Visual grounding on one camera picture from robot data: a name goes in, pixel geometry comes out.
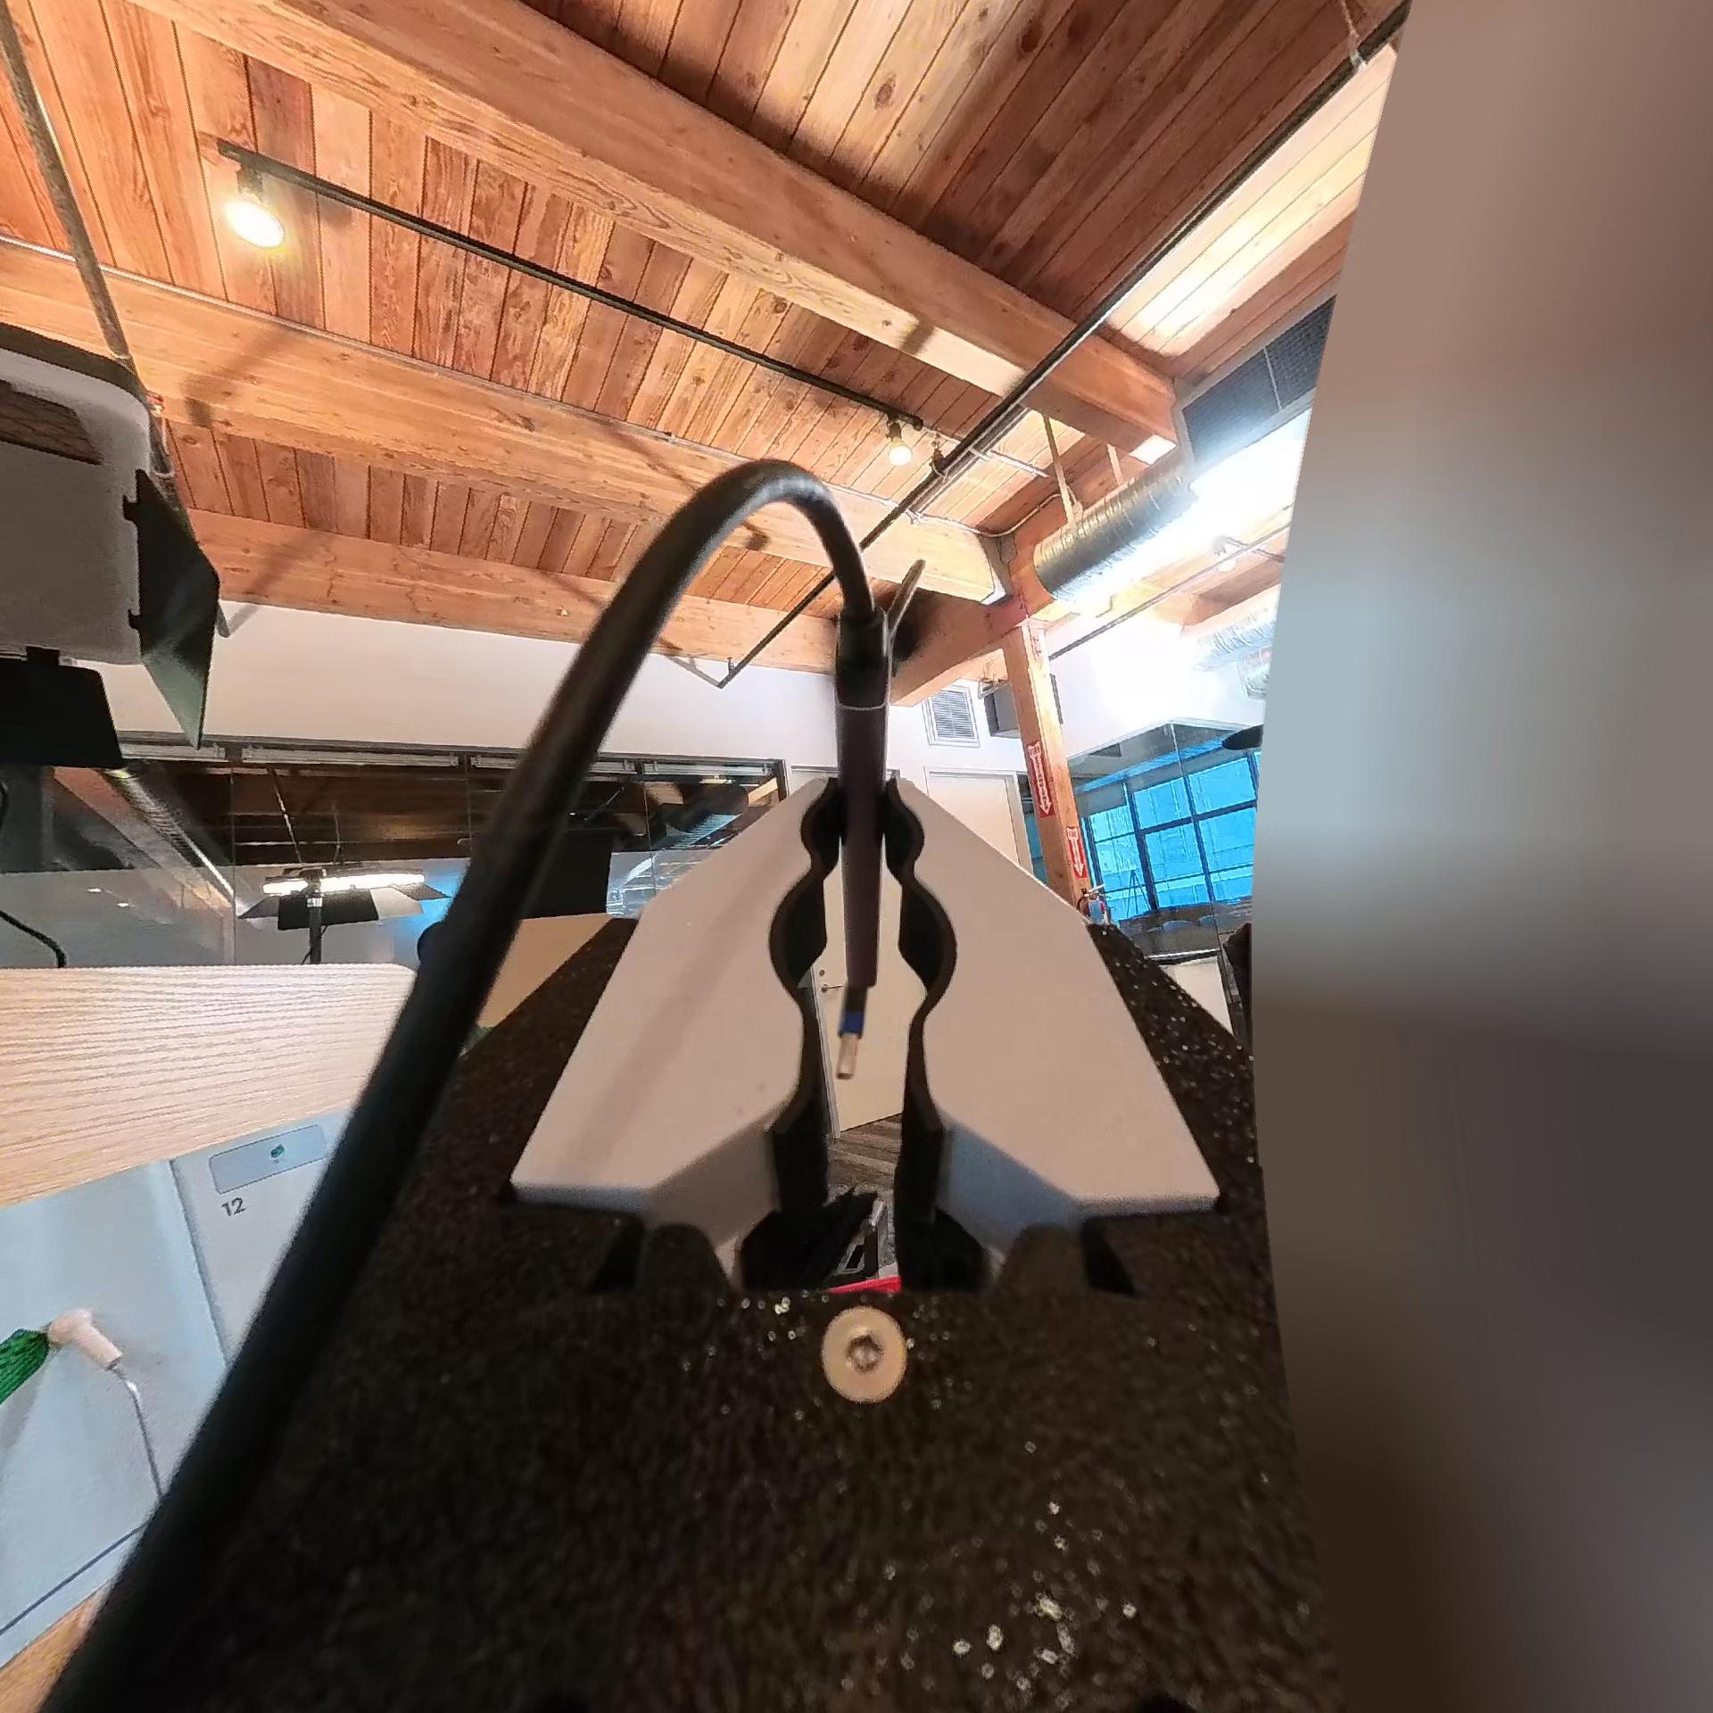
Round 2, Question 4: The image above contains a light grey labelled cabinet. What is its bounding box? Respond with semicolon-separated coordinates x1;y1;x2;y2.
0;1122;346;1647

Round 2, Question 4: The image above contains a silver ventilation duct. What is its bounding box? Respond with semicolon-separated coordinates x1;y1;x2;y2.
1031;468;1202;612

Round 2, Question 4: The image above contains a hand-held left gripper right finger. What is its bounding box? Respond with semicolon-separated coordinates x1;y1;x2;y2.
885;775;1224;1289

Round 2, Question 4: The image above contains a softbox lamp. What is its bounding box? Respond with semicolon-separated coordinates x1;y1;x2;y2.
241;860;452;968

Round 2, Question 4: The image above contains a thick black usb cable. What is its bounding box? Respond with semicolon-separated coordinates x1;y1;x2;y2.
40;458;903;1713

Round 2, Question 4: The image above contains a grey hanging cable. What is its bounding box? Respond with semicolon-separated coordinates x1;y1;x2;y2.
0;0;176;484

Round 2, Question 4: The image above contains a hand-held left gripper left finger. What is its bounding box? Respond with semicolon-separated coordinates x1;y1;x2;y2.
513;773;830;1275

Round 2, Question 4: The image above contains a black ceiling pipe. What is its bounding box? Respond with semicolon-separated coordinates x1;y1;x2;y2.
857;0;1417;553

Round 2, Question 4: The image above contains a large window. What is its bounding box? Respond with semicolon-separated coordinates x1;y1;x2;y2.
1086;746;1265;927

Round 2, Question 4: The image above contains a white door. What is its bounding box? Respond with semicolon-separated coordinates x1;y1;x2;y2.
924;767;1029;874

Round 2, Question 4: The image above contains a wooden post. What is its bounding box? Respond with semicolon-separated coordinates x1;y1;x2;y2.
997;618;1096;905

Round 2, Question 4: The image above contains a studio light panel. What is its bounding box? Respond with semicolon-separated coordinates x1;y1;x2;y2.
0;320;225;771

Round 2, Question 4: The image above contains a black ceiling track rail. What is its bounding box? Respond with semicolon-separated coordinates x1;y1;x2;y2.
216;137;928;433

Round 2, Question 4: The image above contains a dark ceiling vent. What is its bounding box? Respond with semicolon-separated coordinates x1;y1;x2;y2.
1178;299;1342;464

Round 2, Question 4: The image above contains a white cable plug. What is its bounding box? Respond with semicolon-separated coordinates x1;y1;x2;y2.
48;1309;170;1494

